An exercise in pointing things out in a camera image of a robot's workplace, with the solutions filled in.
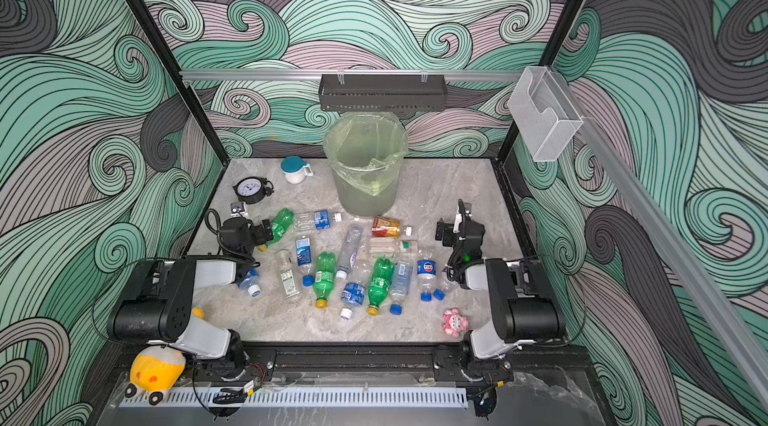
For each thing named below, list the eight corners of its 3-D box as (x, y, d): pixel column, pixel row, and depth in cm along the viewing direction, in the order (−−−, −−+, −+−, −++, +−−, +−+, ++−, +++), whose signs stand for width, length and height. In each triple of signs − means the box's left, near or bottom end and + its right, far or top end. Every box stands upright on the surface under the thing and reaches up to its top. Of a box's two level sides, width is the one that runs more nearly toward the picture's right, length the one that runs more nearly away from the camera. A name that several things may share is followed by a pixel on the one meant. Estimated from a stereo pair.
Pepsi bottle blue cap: (419, 301, 84) (421, 296, 81) (415, 254, 94) (416, 247, 91) (438, 301, 84) (440, 296, 81) (431, 254, 94) (433, 247, 91)
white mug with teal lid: (278, 174, 117) (274, 163, 112) (296, 162, 121) (293, 151, 116) (294, 187, 112) (291, 177, 108) (312, 174, 116) (310, 164, 112)
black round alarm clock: (231, 204, 108) (227, 199, 106) (240, 181, 116) (237, 176, 113) (269, 204, 108) (267, 199, 106) (276, 181, 116) (274, 176, 113)
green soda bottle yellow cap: (313, 308, 84) (310, 302, 80) (320, 258, 94) (317, 251, 90) (332, 308, 84) (329, 302, 80) (336, 259, 94) (335, 251, 90)
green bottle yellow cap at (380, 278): (359, 311, 83) (358, 305, 79) (374, 260, 93) (374, 254, 89) (381, 317, 82) (381, 312, 78) (394, 266, 92) (395, 259, 88)
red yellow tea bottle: (370, 235, 99) (370, 228, 95) (374, 223, 102) (374, 215, 98) (398, 242, 97) (399, 234, 94) (401, 228, 101) (402, 221, 97)
